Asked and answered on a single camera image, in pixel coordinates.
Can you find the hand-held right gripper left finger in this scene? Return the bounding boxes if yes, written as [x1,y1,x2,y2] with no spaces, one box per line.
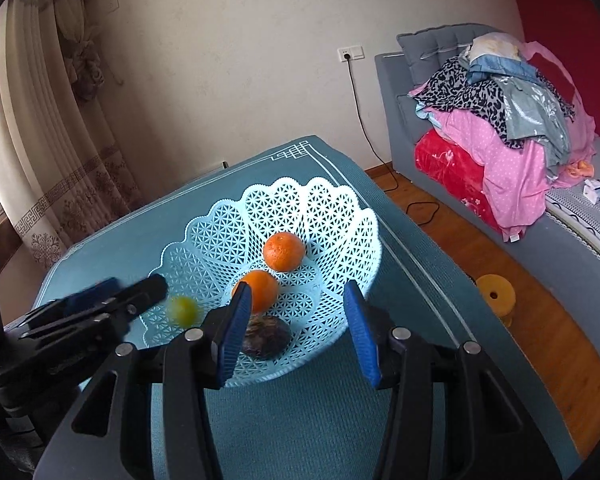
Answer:
[32,282,253,480]

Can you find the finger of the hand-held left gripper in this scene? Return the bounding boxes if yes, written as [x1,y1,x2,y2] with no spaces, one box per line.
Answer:
[27,274,170,356]
[5,276,126,333]

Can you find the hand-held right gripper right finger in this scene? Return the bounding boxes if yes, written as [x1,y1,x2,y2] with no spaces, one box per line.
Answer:
[343,280,563,480]

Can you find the dark brown fruit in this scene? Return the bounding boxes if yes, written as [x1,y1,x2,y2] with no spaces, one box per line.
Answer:
[241,314,292,360]

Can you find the small green fruit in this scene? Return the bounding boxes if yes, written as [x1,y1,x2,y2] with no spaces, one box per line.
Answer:
[167,295,199,326]

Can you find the orange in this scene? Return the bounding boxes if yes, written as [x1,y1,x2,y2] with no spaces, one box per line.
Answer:
[263,231,305,273]
[231,270,280,315]

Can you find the light blue plastic basket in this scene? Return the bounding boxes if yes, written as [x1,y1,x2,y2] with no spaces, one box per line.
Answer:
[141,176,382,388]

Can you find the teal tablecloth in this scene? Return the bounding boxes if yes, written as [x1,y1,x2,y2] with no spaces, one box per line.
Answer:
[32,135,581,480]

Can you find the yellow spool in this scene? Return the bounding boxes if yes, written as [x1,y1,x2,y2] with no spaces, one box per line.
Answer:
[476,274,516,328]

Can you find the beige patterned curtain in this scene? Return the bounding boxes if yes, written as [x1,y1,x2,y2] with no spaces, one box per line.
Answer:
[0,0,148,271]

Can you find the red blanket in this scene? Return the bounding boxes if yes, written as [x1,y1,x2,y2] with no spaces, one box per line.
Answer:
[414,129,506,236]

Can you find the curtain tassel tieback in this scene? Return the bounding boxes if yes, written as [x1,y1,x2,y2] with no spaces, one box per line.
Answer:
[62,25,126,101]

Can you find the grey bed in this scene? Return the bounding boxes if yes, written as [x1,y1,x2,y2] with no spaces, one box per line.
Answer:
[375,22,600,281]

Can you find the grey striped bed mat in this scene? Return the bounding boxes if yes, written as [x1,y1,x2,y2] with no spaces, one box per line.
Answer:
[545,135,600,281]

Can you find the leopard print cloth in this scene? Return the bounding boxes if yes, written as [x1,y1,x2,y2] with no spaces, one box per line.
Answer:
[417,57,576,146]

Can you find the grey floral cloth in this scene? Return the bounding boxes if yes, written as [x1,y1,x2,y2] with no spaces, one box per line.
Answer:
[497,72,573,181]

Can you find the grey padded cushion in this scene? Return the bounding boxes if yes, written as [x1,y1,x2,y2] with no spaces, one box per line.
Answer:
[397,24,496,86]

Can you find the blue denim cloth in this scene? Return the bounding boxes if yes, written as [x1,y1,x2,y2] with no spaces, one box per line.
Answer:
[467,55,538,81]

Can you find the light pink cloth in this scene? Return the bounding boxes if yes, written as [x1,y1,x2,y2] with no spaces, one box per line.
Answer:
[522,40,598,171]

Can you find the white cloth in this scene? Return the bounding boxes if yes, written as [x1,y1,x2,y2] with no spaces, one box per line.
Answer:
[467,31,523,61]

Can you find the red headboard panel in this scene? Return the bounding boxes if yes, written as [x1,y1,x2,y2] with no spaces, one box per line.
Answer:
[512,0,600,151]

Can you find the black power cable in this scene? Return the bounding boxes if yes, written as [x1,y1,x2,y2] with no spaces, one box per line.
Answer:
[346,55,440,226]

